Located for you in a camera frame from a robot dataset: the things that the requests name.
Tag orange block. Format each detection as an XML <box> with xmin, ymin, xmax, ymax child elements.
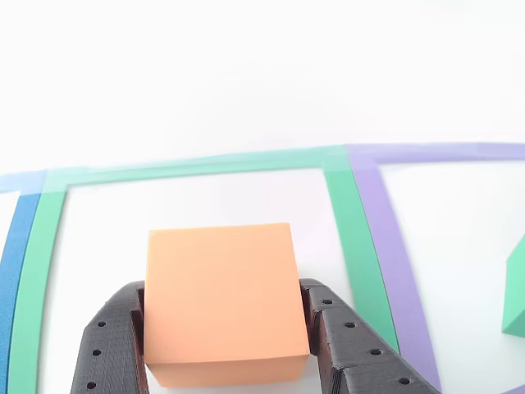
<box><xmin>143</xmin><ymin>222</ymin><xmax>311</xmax><ymax>388</ymax></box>

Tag green cube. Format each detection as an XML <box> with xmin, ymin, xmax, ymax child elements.
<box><xmin>501</xmin><ymin>236</ymin><xmax>525</xmax><ymax>340</ymax></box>

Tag green tape square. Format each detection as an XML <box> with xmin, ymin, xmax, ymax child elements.
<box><xmin>7</xmin><ymin>145</ymin><xmax>401</xmax><ymax>394</ymax></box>

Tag purple tape square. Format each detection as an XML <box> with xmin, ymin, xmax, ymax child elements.
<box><xmin>346</xmin><ymin>141</ymin><xmax>525</xmax><ymax>394</ymax></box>

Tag blue tape square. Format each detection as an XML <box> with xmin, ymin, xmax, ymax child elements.
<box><xmin>0</xmin><ymin>170</ymin><xmax>48</xmax><ymax>394</ymax></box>

